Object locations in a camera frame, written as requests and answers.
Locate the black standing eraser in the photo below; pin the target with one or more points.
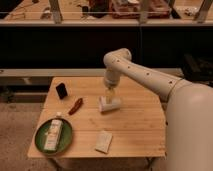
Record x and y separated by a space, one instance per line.
61 90

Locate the wooden table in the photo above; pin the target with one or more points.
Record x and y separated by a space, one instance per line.
136 129

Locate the metal shelf frame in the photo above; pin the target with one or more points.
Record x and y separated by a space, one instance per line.
68 37

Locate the green round plate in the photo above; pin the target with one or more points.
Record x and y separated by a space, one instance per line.
64 141

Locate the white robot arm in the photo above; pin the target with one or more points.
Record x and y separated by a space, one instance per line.
189 111

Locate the white bottle on plate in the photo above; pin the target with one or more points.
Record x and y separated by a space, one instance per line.
53 133

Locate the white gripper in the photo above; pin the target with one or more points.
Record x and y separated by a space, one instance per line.
114 103

